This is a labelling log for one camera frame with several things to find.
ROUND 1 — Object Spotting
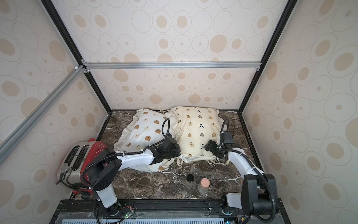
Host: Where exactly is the cream animal print pillow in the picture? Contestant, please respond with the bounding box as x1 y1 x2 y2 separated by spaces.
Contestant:
165 106 224 166

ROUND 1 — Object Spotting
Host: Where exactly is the white bear print pillow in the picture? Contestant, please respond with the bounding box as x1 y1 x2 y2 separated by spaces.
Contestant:
114 109 175 173

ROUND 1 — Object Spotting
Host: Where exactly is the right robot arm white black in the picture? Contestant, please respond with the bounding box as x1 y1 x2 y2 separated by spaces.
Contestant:
205 119 279 224

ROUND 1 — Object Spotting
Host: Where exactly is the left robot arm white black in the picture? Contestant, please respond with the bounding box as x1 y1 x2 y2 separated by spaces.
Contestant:
80 118 180 209

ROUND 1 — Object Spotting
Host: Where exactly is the black round lid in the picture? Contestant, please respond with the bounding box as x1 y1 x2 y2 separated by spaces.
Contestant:
186 174 195 183

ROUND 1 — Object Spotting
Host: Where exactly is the clear jar pink lid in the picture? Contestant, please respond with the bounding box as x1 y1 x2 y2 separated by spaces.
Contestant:
198 178 210 194

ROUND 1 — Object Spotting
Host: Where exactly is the red polka dot toaster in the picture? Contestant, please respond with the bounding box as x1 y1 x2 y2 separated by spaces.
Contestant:
56 139 107 191

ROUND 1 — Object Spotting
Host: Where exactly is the horizontal aluminium frame bar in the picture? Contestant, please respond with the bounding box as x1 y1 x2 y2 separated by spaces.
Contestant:
80 61 262 70

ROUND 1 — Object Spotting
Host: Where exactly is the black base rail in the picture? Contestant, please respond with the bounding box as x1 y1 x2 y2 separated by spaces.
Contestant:
50 198 291 224

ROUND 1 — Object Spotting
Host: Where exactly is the diagonal aluminium frame bar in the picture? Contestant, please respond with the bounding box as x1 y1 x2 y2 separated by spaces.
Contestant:
1 65 84 163

